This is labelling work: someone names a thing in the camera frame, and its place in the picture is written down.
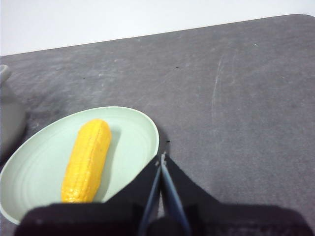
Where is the pale green round plate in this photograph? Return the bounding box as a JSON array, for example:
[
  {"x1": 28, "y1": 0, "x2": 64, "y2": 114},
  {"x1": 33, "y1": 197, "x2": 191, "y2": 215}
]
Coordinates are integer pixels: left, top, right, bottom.
[{"x1": 0, "y1": 106, "x2": 161, "y2": 226}]

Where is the pale green electric steamer pot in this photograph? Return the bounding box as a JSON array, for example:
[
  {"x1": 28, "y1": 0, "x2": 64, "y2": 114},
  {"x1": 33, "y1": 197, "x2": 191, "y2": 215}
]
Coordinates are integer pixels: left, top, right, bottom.
[{"x1": 0, "y1": 64, "x2": 27, "y2": 159}]

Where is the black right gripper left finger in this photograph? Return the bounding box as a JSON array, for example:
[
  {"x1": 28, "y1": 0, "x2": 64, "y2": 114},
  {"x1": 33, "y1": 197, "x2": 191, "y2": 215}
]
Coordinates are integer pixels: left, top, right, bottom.
[{"x1": 14, "y1": 157, "x2": 163, "y2": 236}]

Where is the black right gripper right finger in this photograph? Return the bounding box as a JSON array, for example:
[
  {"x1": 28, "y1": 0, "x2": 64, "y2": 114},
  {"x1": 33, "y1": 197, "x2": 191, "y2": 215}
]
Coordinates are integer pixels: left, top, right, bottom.
[{"x1": 161, "y1": 151, "x2": 311, "y2": 236}]

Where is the yellow corn cob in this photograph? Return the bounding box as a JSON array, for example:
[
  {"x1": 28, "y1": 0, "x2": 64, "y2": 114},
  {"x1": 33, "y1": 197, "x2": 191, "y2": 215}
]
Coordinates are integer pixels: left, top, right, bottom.
[{"x1": 61, "y1": 118, "x2": 112, "y2": 205}]

